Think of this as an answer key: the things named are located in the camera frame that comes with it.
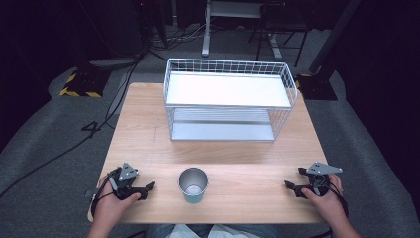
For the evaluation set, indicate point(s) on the white desk frame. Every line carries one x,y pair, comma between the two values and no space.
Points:
211,20

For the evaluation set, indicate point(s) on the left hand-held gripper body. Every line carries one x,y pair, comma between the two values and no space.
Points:
126,172

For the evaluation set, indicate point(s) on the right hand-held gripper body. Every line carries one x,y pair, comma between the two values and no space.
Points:
319,180

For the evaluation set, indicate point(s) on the metal cup with teal base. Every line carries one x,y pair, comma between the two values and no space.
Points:
193,185

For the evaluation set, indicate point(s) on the person's white shirt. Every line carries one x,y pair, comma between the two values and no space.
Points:
211,232

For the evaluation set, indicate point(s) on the person's left hand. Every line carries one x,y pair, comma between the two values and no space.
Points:
110,206

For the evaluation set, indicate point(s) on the person's right hand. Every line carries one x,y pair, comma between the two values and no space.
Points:
327,205

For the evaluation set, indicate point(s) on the dark slanted stand pole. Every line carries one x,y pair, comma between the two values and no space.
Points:
333,36

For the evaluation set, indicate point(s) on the black yellow striped stand base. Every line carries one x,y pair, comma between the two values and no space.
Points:
317,87
84,84

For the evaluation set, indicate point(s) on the dark equipment stand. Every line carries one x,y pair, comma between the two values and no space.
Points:
112,36

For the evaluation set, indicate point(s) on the black chair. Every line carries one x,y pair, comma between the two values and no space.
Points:
284,23

